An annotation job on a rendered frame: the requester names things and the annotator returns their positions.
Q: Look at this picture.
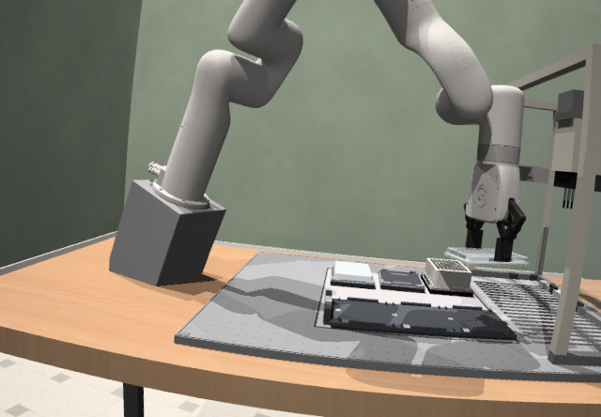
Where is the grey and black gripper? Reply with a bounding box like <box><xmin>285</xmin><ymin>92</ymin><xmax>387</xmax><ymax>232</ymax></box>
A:
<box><xmin>464</xmin><ymin>161</ymin><xmax>526</xmax><ymax>262</ymax></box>

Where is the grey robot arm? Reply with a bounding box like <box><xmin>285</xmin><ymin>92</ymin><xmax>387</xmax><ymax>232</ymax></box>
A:
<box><xmin>148</xmin><ymin>0</ymin><xmax>549</xmax><ymax>209</ymax></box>

